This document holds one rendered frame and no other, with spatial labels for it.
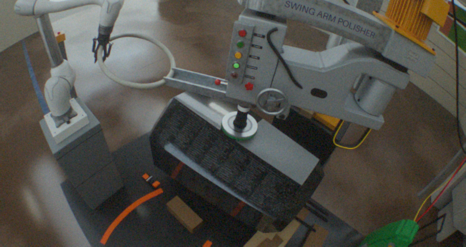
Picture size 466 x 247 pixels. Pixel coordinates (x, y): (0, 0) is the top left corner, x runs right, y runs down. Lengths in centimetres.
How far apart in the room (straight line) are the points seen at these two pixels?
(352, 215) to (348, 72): 172
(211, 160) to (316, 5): 101
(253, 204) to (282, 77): 71
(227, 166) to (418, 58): 118
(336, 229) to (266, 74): 168
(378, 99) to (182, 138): 117
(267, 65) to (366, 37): 45
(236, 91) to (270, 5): 44
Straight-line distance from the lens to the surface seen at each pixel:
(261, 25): 92
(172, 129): 152
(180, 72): 131
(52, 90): 144
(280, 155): 132
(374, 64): 105
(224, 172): 134
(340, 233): 227
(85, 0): 136
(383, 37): 101
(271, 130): 145
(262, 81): 102
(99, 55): 129
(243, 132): 130
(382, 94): 116
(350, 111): 117
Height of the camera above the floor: 180
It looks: 41 degrees down
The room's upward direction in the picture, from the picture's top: 12 degrees clockwise
